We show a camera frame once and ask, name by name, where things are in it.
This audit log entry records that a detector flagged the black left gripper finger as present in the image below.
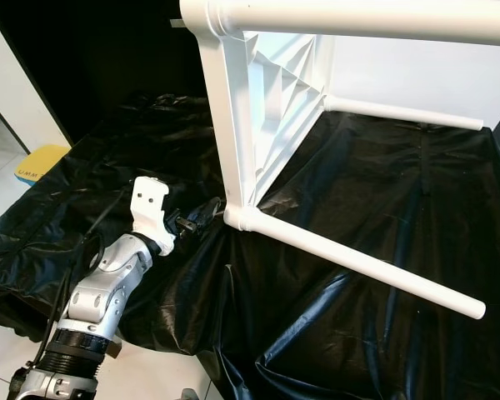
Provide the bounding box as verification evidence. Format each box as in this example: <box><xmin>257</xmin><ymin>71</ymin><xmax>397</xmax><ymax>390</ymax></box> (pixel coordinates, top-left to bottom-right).
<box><xmin>194</xmin><ymin>198</ymin><xmax>225</xmax><ymax>229</ymax></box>

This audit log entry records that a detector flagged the white plastic table top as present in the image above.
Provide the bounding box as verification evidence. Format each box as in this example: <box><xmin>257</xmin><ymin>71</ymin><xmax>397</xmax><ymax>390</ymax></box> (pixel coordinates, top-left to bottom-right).
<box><xmin>179</xmin><ymin>0</ymin><xmax>338</xmax><ymax>234</ymax></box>

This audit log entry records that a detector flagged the white plastic table leg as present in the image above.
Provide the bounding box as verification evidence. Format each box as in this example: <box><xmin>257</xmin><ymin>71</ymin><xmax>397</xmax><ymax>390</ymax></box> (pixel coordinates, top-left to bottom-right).
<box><xmin>323</xmin><ymin>94</ymin><xmax>484</xmax><ymax>133</ymax></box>
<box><xmin>204</xmin><ymin>0</ymin><xmax>500</xmax><ymax>47</ymax></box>
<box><xmin>223</xmin><ymin>204</ymin><xmax>487</xmax><ymax>320</ymax></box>

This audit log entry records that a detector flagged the black plastic table cover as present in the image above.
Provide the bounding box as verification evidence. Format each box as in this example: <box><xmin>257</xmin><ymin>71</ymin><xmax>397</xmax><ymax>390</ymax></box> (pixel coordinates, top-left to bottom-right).
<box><xmin>0</xmin><ymin>92</ymin><xmax>500</xmax><ymax>400</ymax></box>

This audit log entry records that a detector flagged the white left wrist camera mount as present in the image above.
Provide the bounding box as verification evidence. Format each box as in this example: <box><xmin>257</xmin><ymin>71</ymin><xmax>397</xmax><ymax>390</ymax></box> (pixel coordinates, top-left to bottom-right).
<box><xmin>131</xmin><ymin>177</ymin><xmax>176</xmax><ymax>255</ymax></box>

